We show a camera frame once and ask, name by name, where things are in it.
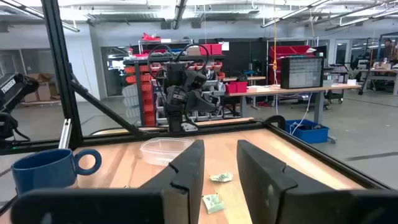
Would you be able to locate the brown cardboard box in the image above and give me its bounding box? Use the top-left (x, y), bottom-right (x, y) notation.
top-left (24, 82), bottom-right (60, 103)

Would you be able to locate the distant work table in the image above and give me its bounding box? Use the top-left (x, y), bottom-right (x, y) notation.
top-left (357, 63), bottom-right (398, 96)

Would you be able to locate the computer monitor on desk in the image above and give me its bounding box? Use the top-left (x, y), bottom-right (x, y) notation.
top-left (280, 57), bottom-right (325, 90)

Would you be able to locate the wooden board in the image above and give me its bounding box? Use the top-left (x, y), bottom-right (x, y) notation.
top-left (195, 116), bottom-right (255, 126)

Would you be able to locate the large red plastic bin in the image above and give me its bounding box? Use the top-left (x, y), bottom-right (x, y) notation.
top-left (269, 45), bottom-right (296, 58)
top-left (290, 45), bottom-right (317, 55)

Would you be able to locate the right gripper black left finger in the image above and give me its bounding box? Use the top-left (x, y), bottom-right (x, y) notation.
top-left (10, 139), bottom-right (206, 224)

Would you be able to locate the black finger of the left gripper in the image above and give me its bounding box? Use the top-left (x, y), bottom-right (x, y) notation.
top-left (185, 90), bottom-right (218, 113)

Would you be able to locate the yellow hanging cable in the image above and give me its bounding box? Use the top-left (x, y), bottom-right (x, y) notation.
top-left (272, 0), bottom-right (278, 72)

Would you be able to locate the silver aluminium bar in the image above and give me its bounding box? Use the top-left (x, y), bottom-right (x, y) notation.
top-left (58, 118), bottom-right (73, 149)

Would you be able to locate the person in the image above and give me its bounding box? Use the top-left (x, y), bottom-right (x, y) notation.
top-left (381, 39), bottom-right (396, 62)

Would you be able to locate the shelf rack with bins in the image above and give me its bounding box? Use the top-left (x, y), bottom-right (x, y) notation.
top-left (123, 39), bottom-right (226, 128)

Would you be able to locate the wooden work table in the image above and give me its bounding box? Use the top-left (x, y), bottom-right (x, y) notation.
top-left (228, 83), bottom-right (362, 125)

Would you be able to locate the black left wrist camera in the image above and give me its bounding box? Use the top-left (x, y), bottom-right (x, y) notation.
top-left (185, 70), bottom-right (208, 91)

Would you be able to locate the blue plastic floor bin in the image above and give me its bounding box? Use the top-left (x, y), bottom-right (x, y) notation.
top-left (285, 119), bottom-right (330, 144)

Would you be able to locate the white cable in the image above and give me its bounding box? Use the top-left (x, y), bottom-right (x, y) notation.
top-left (290, 91), bottom-right (313, 135)

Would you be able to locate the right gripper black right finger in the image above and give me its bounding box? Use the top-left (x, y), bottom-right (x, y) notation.
top-left (236, 139), bottom-right (398, 224)

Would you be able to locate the clear plastic container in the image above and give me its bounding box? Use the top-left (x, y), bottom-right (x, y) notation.
top-left (139, 137), bottom-right (194, 167)

